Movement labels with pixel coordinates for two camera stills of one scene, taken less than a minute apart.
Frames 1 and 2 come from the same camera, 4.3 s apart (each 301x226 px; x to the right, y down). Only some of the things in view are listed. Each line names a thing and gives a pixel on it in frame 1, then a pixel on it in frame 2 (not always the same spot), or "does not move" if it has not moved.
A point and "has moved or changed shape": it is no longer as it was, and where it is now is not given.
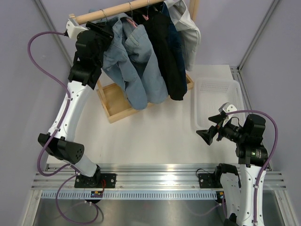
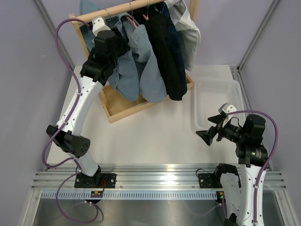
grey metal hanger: x=106 y=19 has moved or changed shape
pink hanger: x=131 y=20 does not move
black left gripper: x=100 y=32 -> x=123 y=48
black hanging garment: x=156 y=20 does not move
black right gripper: x=208 y=134 does not move
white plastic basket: x=209 y=95 does not move
